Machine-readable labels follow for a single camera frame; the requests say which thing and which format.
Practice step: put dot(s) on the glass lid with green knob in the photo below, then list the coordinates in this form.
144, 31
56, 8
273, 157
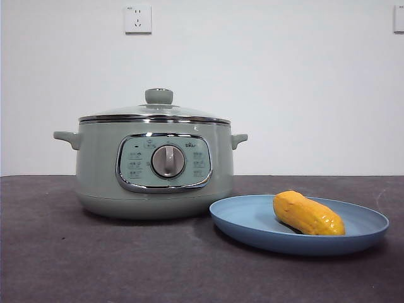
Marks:
159, 96

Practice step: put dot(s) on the yellow corn cob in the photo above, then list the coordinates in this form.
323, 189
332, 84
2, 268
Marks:
306, 214

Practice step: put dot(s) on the blue round plate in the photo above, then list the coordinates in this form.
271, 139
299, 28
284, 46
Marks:
246, 217

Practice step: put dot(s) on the pale green electric steamer pot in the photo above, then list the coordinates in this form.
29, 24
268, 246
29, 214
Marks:
101, 164

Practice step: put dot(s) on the white wall power socket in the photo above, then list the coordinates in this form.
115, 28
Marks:
138, 19

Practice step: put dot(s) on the white wall switch plate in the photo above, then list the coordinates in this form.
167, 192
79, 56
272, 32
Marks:
399, 19

